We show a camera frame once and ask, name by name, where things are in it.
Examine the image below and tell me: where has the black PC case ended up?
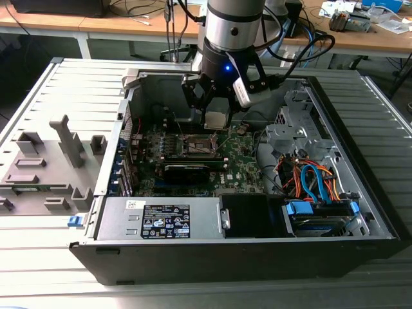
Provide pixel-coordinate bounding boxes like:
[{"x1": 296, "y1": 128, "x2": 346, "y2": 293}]
[{"x1": 69, "y1": 66, "x2": 409, "y2": 287}]

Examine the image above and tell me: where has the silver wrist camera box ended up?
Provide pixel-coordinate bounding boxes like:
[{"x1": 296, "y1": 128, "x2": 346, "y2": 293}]
[{"x1": 231, "y1": 75, "x2": 273, "y2": 109}]

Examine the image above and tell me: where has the thin metal locking lever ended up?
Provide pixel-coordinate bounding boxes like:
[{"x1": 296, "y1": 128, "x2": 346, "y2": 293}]
[
  {"x1": 173, "y1": 111, "x2": 187, "y2": 140},
  {"x1": 217, "y1": 134, "x2": 232, "y2": 151}
]

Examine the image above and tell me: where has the grey parts rack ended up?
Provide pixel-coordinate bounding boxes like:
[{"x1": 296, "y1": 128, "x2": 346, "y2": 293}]
[{"x1": 0, "y1": 114, "x2": 109, "y2": 216}]

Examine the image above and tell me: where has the silver power supply unit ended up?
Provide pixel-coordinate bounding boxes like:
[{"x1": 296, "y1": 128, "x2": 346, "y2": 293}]
[{"x1": 95, "y1": 196, "x2": 231, "y2": 241}]

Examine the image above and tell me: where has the metal socket cover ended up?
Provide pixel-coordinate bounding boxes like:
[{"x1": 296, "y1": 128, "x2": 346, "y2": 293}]
[{"x1": 209, "y1": 131, "x2": 220, "y2": 155}]

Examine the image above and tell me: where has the CPU socket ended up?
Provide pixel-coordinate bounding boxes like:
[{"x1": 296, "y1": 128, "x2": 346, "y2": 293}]
[{"x1": 182, "y1": 131, "x2": 220, "y2": 155}]

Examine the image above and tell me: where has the black plastic shroud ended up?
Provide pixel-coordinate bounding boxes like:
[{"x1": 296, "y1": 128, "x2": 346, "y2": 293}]
[{"x1": 220, "y1": 194, "x2": 270, "y2": 239}]

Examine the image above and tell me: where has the black graphics card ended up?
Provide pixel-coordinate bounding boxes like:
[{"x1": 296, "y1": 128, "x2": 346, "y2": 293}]
[{"x1": 155, "y1": 163, "x2": 212, "y2": 187}]

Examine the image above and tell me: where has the wooden desk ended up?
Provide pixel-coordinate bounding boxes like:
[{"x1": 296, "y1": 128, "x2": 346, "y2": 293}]
[
  {"x1": 0, "y1": 0, "x2": 203, "y2": 37},
  {"x1": 283, "y1": 0, "x2": 412, "y2": 54}
]

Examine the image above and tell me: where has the green RAM stick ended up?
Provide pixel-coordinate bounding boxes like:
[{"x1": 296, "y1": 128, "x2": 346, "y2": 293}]
[{"x1": 12, "y1": 184, "x2": 44, "y2": 192}]

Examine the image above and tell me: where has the office chair base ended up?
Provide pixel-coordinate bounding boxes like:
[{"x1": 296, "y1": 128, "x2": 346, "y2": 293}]
[{"x1": 159, "y1": 43, "x2": 194, "y2": 64}]

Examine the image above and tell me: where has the red orange wire bundle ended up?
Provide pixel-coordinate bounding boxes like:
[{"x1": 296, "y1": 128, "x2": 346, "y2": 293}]
[{"x1": 277, "y1": 154, "x2": 305, "y2": 198}]

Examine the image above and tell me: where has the green motherboard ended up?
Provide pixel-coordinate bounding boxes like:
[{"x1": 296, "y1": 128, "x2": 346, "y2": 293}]
[{"x1": 128, "y1": 120, "x2": 268, "y2": 198}]

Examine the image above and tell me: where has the silver metal drive cage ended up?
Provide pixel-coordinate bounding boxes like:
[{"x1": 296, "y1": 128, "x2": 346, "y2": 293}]
[{"x1": 262, "y1": 89, "x2": 337, "y2": 158}]

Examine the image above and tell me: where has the CPU cooler heat sink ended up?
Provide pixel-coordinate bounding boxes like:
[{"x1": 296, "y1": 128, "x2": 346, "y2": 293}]
[{"x1": 328, "y1": 8, "x2": 371, "y2": 33}]

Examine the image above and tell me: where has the black desktop device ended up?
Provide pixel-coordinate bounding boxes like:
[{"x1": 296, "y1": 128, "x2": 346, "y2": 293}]
[{"x1": 285, "y1": 0, "x2": 304, "y2": 39}]

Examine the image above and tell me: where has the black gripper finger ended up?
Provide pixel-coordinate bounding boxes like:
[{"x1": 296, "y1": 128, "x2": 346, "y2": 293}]
[
  {"x1": 226, "y1": 85, "x2": 242, "y2": 126},
  {"x1": 180, "y1": 73, "x2": 216, "y2": 126}
]

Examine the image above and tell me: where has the thick black camera cable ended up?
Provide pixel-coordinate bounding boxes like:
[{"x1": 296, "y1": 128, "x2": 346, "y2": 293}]
[{"x1": 270, "y1": 33, "x2": 336, "y2": 85}]

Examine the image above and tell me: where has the silver CPU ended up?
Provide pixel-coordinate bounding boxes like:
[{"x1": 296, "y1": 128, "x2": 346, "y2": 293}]
[{"x1": 204, "y1": 110, "x2": 231, "y2": 131}]

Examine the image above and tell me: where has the black box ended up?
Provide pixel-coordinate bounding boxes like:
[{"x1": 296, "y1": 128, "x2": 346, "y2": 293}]
[{"x1": 9, "y1": 0, "x2": 109, "y2": 19}]

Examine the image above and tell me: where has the blue cardboard box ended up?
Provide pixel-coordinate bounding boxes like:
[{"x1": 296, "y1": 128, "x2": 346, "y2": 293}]
[{"x1": 362, "y1": 0, "x2": 404, "y2": 13}]

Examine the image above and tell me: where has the blue wire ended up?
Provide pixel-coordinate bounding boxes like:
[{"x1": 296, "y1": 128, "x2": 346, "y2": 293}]
[{"x1": 301, "y1": 164, "x2": 332, "y2": 203}]

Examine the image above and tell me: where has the hard disk in blue carrier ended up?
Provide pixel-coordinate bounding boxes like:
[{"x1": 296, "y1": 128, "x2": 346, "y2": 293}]
[{"x1": 282, "y1": 198, "x2": 361, "y2": 238}]

